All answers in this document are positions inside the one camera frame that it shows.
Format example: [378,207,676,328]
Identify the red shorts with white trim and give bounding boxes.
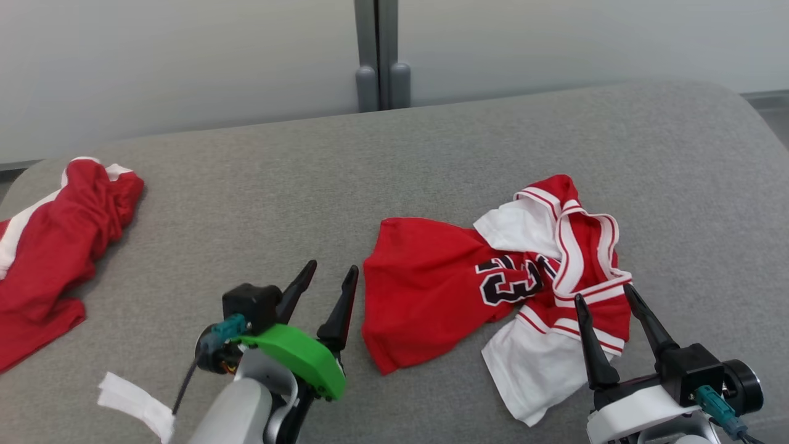
[0,157,145,375]

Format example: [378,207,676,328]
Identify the black left cable, teal plug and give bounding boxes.
[172,313,248,415]

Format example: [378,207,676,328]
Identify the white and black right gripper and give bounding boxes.
[574,283,722,444]

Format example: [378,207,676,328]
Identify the white label on left cable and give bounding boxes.
[97,372,176,444]

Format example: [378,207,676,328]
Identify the red white basketball jersey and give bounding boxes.
[361,174,634,427]

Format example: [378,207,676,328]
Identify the grey door frame post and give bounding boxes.
[354,0,412,113]

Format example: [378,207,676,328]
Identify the black cable, teal plug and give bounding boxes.
[172,313,248,415]
[693,385,768,444]

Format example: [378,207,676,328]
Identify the grey fabric sofa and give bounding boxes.
[0,79,789,444]

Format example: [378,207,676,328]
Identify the black right cable, teal plug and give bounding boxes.
[693,385,768,444]

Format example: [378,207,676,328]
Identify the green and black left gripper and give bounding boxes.
[237,260,359,402]

